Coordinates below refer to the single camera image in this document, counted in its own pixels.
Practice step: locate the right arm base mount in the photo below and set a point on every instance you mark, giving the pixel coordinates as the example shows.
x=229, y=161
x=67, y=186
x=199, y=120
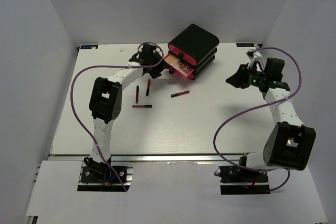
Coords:
x=237, y=181

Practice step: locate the black pink drawer organizer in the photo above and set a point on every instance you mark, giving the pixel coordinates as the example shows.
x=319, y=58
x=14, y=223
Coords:
x=194, y=46

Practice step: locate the right blue corner label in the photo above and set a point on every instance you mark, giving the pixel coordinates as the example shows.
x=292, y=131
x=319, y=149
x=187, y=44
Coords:
x=245, y=44

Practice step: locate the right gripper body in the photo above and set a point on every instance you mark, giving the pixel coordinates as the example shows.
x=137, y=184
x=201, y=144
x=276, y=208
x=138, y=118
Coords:
x=255, y=77

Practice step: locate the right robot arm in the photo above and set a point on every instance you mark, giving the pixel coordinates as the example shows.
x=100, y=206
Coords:
x=290, y=143

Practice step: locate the clear eyeshadow palette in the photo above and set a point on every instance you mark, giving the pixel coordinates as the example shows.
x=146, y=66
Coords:
x=184, y=67

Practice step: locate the square peach compact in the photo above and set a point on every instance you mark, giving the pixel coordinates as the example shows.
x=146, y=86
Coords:
x=172, y=60

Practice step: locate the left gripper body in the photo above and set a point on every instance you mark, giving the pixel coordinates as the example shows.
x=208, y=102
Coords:
x=154, y=71

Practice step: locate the blue corner label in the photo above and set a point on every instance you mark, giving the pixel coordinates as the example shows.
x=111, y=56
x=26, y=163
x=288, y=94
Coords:
x=85, y=47
x=245, y=44

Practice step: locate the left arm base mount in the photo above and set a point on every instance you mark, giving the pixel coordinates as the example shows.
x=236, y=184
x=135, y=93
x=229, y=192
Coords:
x=98, y=177

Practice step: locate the left blue corner label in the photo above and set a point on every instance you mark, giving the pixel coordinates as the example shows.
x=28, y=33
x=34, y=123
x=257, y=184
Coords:
x=85, y=47

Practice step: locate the red lip gloss upright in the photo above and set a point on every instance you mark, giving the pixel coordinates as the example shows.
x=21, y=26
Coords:
x=148, y=88

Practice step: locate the dark lip gloss vertical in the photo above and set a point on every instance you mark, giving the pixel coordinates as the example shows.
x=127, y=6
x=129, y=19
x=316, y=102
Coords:
x=137, y=95

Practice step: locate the red lip gloss tube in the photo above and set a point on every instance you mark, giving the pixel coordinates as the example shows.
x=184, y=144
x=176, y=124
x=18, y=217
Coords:
x=180, y=94

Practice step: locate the horizontal lip gloss tube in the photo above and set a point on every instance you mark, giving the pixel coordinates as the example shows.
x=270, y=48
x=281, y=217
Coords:
x=140, y=106

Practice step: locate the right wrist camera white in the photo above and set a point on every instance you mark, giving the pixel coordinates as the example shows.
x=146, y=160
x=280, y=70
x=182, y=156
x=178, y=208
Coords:
x=255, y=58

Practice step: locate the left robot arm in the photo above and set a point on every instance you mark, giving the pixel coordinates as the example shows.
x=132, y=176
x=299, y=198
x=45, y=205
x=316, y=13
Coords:
x=106, y=98

